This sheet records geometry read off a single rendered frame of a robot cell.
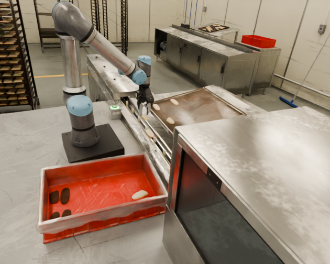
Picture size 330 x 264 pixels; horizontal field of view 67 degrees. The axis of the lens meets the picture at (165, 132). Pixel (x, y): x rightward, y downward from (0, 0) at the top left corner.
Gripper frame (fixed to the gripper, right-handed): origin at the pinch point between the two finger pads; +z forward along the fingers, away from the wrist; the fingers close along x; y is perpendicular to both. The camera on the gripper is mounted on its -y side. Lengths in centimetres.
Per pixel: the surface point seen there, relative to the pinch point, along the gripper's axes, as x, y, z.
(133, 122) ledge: 5.5, 5.2, 7.5
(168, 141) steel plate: -8.4, -17.9, 11.8
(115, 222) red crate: 40, -64, 11
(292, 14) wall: -383, 207, -48
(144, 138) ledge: 6.7, -15.4, 7.6
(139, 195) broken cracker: 26, -54, 11
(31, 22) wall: 33, 703, 31
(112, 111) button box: 14.0, 21.5, 5.1
